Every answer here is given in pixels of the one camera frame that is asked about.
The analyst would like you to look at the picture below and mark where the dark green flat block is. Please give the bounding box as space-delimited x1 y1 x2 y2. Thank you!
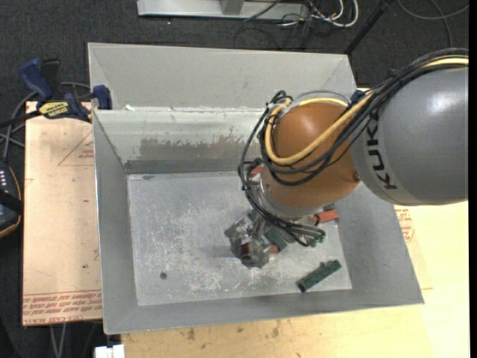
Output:
265 224 288 254
296 259 343 294

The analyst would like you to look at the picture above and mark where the grey metal bin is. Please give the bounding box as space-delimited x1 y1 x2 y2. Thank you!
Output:
87 42 426 336

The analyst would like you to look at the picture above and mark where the brown cardboard board, red print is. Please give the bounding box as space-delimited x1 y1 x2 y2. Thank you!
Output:
21 101 435 328

